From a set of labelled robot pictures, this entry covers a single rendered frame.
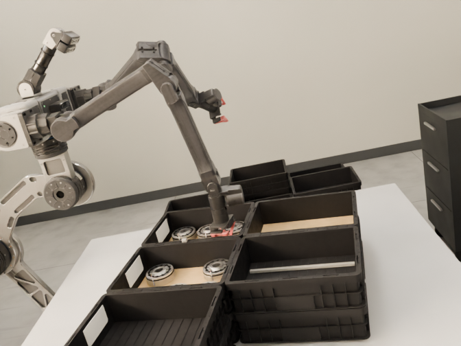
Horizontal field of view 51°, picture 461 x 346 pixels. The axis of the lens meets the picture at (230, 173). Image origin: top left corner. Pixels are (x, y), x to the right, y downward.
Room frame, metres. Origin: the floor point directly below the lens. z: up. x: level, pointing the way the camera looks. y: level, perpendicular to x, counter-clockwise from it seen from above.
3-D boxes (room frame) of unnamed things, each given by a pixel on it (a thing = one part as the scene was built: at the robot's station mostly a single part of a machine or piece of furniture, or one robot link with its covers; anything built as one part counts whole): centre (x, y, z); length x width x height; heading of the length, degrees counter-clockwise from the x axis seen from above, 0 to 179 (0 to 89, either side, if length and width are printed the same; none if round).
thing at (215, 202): (1.65, 0.06, 1.04); 0.07 x 0.06 x 0.07; 84
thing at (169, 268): (1.56, 0.33, 0.86); 0.10 x 0.10 x 0.01
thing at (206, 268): (1.50, 0.12, 0.86); 0.10 x 0.10 x 0.01
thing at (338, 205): (1.64, -0.22, 0.87); 0.40 x 0.30 x 0.11; 74
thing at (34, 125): (1.66, 0.60, 1.45); 0.09 x 0.08 x 0.12; 174
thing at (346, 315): (1.35, -0.14, 0.76); 0.40 x 0.30 x 0.12; 74
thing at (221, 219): (1.65, 0.07, 0.98); 0.10 x 0.07 x 0.07; 159
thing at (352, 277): (1.35, -0.14, 0.92); 0.40 x 0.30 x 0.02; 74
